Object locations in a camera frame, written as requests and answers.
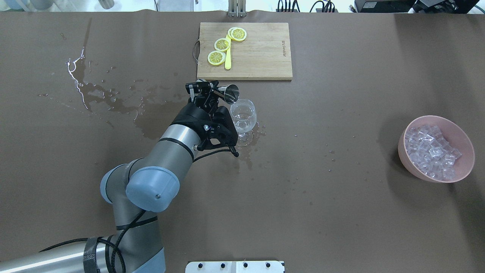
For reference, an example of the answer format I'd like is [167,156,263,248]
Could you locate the yellow plastic knife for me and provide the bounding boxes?
[224,33,232,70]

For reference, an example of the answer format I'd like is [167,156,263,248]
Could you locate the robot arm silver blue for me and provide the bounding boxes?
[1,79,239,273]

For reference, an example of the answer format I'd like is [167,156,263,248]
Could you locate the pink bowl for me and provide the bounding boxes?
[397,115,475,183]

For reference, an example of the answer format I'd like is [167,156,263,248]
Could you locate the middle lemon slice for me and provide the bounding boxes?
[214,38,232,52]

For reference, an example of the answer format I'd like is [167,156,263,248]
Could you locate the steel double jigger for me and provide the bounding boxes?
[203,84,239,104]

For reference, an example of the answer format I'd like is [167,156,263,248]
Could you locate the clear wine glass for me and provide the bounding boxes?
[230,98,257,147]

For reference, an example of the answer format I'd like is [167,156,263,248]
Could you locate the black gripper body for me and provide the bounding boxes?
[171,98,239,157]

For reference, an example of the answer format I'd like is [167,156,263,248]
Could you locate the pile of clear ice cubes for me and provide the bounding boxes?
[404,124,463,181]

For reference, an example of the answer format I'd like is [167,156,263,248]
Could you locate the far lemon slice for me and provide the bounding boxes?
[227,27,247,42]

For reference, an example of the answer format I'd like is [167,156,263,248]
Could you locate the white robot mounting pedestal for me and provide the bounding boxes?
[185,260,286,273]

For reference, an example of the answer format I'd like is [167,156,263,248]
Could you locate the lemon slice near handle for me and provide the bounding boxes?
[207,50,226,66]

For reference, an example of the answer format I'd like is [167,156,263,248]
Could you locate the aluminium frame post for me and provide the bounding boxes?
[228,0,247,18]

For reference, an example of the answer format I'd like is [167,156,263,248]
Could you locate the wooden cutting board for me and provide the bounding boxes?
[196,22,293,81]

